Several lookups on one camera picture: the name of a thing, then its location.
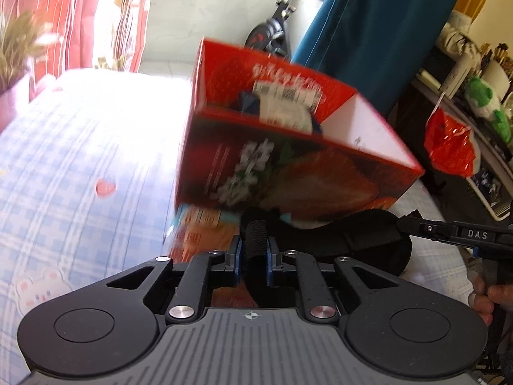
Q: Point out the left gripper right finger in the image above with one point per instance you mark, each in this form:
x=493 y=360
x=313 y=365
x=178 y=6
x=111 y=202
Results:
x=353 y=322

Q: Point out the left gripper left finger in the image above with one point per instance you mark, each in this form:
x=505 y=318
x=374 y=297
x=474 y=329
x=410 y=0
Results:
x=107 y=326

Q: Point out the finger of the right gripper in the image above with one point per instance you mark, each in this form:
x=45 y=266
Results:
x=414 y=224

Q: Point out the person right hand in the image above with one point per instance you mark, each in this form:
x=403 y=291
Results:
x=483 y=299

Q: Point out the red plastic bag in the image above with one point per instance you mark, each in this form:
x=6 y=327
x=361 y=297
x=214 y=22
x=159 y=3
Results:
x=451 y=145

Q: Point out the green white plush toy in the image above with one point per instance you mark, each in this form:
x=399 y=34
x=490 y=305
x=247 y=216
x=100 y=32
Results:
x=485 y=104

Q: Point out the white spray bottle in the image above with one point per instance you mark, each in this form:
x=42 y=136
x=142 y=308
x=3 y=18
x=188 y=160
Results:
x=457 y=75

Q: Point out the red strawberry cardboard box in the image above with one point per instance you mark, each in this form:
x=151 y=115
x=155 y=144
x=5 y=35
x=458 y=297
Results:
x=232 y=161

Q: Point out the beige cloth bundle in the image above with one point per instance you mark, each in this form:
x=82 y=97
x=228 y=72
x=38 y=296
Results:
x=454 y=39

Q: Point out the dark teal curtain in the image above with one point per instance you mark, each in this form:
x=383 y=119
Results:
x=375 y=46

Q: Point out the black exercise bike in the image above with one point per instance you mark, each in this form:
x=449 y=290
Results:
x=271 y=35

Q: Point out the pink printed backdrop curtain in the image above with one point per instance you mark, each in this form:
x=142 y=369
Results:
x=77 y=34

